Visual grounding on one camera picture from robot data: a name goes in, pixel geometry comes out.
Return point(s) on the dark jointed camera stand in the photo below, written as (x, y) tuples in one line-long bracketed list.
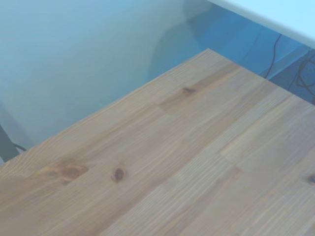
[(6, 147)]

